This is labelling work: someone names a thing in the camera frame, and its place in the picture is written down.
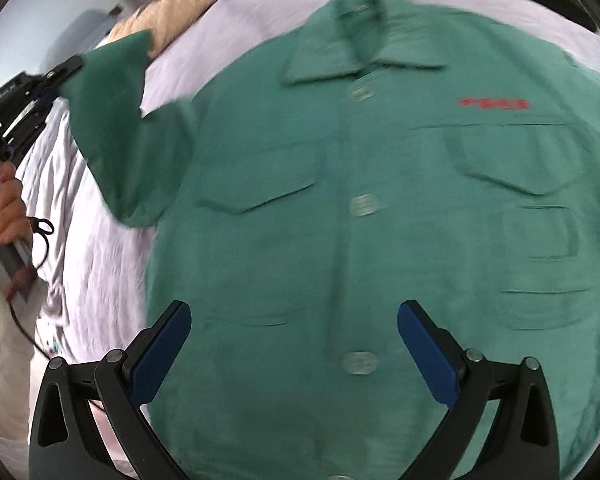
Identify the green work jacket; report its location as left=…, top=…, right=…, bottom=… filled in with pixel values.
left=61, top=0, right=600, bottom=479

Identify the person's left hand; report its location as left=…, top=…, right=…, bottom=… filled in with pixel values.
left=0, top=162, right=33, bottom=252

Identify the grey bed blanket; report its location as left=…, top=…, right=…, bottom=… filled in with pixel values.
left=19, top=0, right=600, bottom=361

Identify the beige striped folded cloth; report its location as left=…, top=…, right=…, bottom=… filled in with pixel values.
left=106, top=0, right=218, bottom=61

